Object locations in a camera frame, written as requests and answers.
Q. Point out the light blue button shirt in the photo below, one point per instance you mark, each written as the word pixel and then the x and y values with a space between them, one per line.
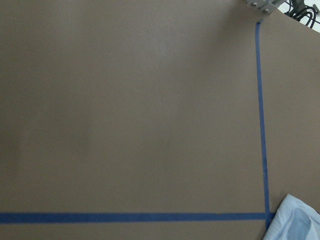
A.
pixel 294 220

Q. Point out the aluminium frame post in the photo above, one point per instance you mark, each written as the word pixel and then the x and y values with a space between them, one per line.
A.
pixel 264 6

